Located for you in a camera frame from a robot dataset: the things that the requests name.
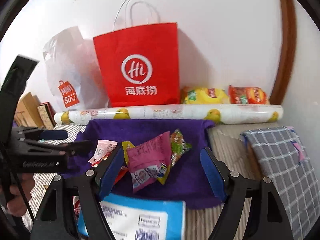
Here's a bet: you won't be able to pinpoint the pink yellow snack bag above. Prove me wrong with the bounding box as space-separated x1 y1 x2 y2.
126 131 172 192

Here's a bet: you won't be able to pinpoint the grey checked folded cloth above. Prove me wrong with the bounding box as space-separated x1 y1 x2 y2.
242 126 319 239

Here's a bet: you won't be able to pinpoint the brown door frame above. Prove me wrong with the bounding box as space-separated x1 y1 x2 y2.
270 0 297 105

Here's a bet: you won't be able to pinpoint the yellow chips bag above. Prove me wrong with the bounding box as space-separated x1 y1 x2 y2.
181 87 230 105

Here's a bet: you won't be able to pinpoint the red small snack packet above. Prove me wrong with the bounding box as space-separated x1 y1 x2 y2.
92 160 128 187

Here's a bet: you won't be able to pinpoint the red paper shopping bag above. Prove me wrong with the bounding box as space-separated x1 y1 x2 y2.
93 23 180 107

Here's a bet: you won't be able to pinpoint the pink panda snack bag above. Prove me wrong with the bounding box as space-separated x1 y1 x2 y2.
73 196 81 217

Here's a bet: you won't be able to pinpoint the patterned book box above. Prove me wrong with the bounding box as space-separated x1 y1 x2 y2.
37 102 56 129

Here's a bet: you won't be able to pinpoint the pale pink small packet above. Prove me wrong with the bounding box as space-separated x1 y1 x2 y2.
88 140 118 167

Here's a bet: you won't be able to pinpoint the blue tissue box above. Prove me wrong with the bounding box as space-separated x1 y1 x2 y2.
76 192 187 240

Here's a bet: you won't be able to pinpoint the rolled pear-print tablecloth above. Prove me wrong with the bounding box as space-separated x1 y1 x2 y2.
54 104 284 125

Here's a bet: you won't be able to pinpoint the green triangular snack packet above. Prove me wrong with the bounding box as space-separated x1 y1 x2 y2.
170 129 192 167

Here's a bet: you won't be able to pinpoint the orange chips bag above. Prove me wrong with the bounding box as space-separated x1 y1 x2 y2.
228 85 269 105

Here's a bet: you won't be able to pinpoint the wooden headboard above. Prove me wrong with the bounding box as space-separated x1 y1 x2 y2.
14 92 43 127

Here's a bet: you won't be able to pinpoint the purple towel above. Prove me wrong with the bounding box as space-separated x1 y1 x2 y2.
76 119 221 209

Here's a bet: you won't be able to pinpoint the person left hand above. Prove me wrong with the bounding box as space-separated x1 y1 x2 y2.
7 173 35 217

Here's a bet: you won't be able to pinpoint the white plastic Miniso bag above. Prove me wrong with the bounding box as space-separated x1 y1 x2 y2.
43 26 109 111

